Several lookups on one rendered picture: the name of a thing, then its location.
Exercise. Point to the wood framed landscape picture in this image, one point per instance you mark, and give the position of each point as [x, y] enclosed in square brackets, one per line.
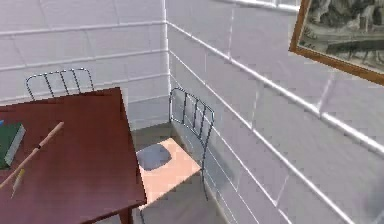
[346, 36]

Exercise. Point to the yellow pencil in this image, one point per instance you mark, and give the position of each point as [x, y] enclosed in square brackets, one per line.
[17, 182]

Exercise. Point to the tan wooden baseball bat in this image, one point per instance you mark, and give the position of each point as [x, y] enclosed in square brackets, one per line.
[36, 150]

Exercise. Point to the dark red wooden table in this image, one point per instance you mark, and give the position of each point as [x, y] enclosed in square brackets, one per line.
[86, 143]

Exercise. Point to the green book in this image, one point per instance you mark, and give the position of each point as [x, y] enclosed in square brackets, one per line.
[8, 141]

